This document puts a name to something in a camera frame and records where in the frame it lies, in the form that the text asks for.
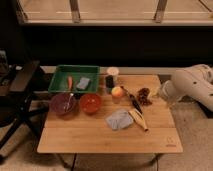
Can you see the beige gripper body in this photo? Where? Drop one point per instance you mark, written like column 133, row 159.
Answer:
column 166, row 90

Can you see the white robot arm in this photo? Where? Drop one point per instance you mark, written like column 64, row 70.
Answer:
column 195, row 81

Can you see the brown pine cone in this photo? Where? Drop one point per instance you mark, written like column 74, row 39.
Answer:
column 143, row 96

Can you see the yellow banana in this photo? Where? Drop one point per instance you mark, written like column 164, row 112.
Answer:
column 139, row 119

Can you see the wooden folding table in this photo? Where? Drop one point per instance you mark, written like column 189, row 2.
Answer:
column 78, row 132

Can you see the red yellow apple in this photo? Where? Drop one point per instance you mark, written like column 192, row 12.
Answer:
column 117, row 92

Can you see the white cup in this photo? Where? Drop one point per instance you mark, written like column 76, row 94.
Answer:
column 114, row 72

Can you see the blue grey cloth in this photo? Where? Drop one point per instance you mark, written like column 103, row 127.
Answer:
column 119, row 119

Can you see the red bowl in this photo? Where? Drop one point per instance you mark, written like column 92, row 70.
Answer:
column 90, row 103

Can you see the blue sponge in tray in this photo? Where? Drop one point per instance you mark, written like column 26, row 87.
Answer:
column 83, row 83

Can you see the metal spoon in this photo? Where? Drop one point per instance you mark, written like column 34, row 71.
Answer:
column 70, row 96

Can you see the green plastic tray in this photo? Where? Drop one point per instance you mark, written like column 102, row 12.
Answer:
column 59, row 81

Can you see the purple bowl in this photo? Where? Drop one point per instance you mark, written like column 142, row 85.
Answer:
column 59, row 101

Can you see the black office chair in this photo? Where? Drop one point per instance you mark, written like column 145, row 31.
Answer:
column 16, row 96

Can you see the black handled knife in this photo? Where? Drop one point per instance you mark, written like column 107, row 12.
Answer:
column 132, row 99

